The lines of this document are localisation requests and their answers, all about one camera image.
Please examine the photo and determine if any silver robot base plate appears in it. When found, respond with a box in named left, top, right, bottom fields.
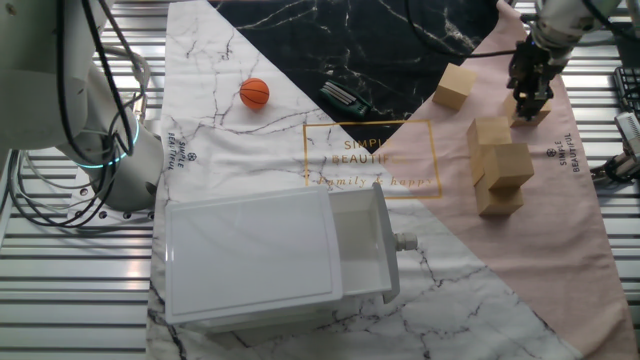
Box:
left=67, top=189, right=157, bottom=222

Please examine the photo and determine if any marble pink black cloth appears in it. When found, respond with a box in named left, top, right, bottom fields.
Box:
left=144, top=0, right=640, bottom=360

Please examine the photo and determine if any small orange basketball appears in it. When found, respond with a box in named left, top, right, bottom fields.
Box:
left=239, top=77, right=271, bottom=111

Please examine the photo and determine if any gray robot cable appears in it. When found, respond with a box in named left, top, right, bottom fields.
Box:
left=92, top=44, right=152, bottom=124

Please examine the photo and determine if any black keyboard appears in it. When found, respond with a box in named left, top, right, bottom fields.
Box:
left=613, top=66, right=640, bottom=116

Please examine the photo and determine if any white plastic drawer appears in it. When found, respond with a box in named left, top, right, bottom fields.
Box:
left=327, top=183, right=419, bottom=305

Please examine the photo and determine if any white cable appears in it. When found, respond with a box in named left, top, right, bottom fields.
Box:
left=3, top=148, right=101, bottom=231

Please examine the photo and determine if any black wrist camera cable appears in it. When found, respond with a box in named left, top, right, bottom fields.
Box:
left=405, top=0, right=519, bottom=59

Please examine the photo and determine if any green holder with silver bits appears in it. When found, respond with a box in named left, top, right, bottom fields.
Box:
left=318, top=79, right=374, bottom=120

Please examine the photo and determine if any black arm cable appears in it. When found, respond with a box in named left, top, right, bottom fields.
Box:
left=7, top=0, right=139, bottom=231

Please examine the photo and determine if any small gray clamped device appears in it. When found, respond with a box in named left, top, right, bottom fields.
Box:
left=591, top=112, right=640, bottom=184

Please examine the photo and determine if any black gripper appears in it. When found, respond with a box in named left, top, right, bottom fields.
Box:
left=506, top=41, right=560, bottom=123

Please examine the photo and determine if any white plastic drawer cabinet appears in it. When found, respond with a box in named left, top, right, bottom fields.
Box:
left=163, top=185, right=346, bottom=334

